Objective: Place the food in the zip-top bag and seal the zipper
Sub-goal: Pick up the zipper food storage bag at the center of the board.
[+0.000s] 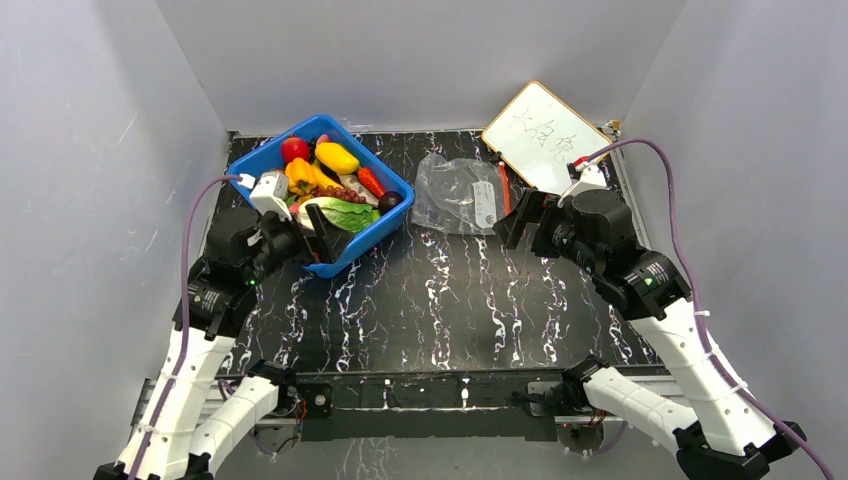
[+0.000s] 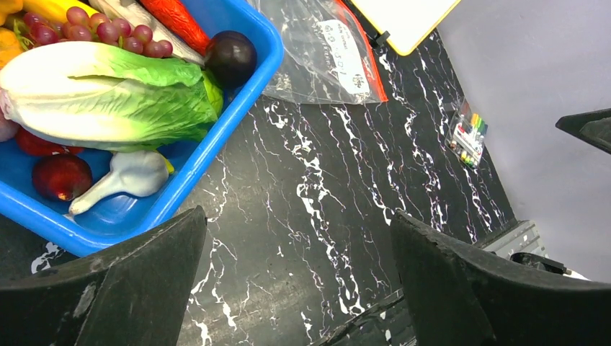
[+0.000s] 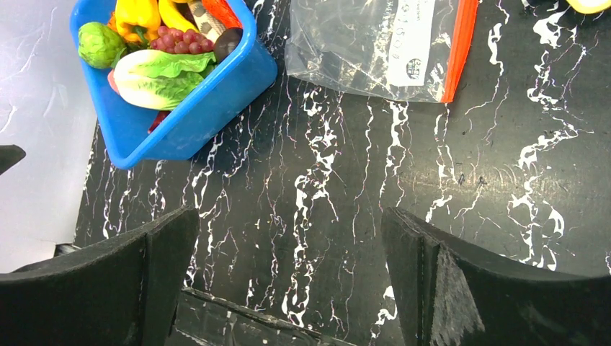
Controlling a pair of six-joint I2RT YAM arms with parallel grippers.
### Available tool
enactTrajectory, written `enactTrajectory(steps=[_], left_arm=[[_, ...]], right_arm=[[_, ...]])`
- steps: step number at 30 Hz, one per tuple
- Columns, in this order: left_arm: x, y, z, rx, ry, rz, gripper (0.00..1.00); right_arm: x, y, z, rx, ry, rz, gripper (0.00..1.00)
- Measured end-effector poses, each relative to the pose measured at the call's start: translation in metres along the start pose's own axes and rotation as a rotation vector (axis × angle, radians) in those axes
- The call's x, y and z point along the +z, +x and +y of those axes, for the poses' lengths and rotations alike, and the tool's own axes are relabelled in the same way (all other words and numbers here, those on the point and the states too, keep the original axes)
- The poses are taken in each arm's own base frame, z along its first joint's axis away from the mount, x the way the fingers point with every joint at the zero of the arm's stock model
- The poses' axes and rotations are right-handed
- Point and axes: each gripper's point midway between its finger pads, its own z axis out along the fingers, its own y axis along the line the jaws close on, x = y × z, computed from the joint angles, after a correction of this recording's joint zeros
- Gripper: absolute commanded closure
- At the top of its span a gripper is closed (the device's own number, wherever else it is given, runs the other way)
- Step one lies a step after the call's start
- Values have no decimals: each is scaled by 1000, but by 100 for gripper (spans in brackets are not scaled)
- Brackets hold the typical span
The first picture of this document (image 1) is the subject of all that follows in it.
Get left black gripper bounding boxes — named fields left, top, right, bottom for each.
left=244, top=204, right=354, bottom=284

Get green toy lettuce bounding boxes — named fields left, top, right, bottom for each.
left=297, top=197, right=381, bottom=234

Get clear zip top bag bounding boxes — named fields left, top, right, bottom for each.
left=409, top=153, right=511, bottom=236

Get yellow toy mango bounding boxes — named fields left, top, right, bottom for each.
left=315, top=141, right=360, bottom=175

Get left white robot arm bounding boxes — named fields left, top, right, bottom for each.
left=95, top=205, right=354, bottom=479

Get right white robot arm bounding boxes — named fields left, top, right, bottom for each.
left=494, top=189, right=804, bottom=479

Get toy purple grapes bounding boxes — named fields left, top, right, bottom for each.
left=312, top=185, right=367, bottom=204

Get toy banana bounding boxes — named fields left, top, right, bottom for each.
left=311, top=163, right=343, bottom=192

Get yellow toy bell pepper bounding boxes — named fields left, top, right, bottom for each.
left=284, top=158, right=317, bottom=196

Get toy carrot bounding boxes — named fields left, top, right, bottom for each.
left=357, top=167, right=386, bottom=199

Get dark toy plum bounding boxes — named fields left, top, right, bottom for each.
left=377, top=191, right=404, bottom=215

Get white dry-erase board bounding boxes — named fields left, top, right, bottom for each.
left=481, top=81, right=611, bottom=194

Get red toy pomegranate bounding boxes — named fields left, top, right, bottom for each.
left=280, top=135, right=311, bottom=166

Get blue plastic bin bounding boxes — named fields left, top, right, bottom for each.
left=227, top=115, right=415, bottom=278

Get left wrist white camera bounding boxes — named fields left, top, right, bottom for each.
left=249, top=170, right=291, bottom=219

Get wrist white camera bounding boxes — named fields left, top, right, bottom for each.
left=557, top=156, right=607, bottom=208
left=249, top=170, right=291, bottom=219

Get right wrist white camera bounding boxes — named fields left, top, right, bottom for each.
left=557, top=156, right=607, bottom=208

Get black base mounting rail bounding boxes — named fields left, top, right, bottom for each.
left=132, top=364, right=670, bottom=444

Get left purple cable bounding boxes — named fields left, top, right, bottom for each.
left=125, top=173, right=256, bottom=480

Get purple cable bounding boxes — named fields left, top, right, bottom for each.
left=125, top=173, right=256, bottom=480
left=574, top=137, right=837, bottom=480

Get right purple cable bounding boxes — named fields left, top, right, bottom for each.
left=574, top=137, right=837, bottom=480

